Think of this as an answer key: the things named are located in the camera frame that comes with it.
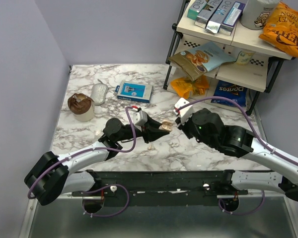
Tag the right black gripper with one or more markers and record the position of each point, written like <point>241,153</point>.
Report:
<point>183,126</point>

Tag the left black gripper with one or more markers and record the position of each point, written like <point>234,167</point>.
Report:
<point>150,132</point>

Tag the beige earbud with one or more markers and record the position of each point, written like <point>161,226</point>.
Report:
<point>151,147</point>

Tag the beige earbud charging case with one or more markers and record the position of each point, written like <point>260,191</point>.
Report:
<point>166,126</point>

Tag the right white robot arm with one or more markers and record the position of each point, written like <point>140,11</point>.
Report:
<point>235,141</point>

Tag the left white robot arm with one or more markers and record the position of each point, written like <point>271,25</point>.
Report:
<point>47,179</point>

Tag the orange snack bag lower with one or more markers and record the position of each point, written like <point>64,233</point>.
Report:
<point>185,87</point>

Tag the blue Harry's razor box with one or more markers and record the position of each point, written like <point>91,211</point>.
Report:
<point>136,92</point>

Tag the blue Doritos bag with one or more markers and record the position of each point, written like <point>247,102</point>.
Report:
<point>231,91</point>

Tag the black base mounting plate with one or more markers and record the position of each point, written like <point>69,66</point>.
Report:
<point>161,188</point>

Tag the gold blue snack bag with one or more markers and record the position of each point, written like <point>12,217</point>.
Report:
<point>200,60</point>

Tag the teal toothpaste box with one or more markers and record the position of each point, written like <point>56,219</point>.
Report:
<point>196,8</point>

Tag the orange kettle chips bag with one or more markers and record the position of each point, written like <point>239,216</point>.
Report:
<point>281,29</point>

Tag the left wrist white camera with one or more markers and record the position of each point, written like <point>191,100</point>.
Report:
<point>140,117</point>

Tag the wrist white camera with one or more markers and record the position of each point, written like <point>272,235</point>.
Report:
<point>140,117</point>
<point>183,110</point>

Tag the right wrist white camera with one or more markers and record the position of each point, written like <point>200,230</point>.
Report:
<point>183,110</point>

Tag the black frame shelf rack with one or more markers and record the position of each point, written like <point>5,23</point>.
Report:
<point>258,75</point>

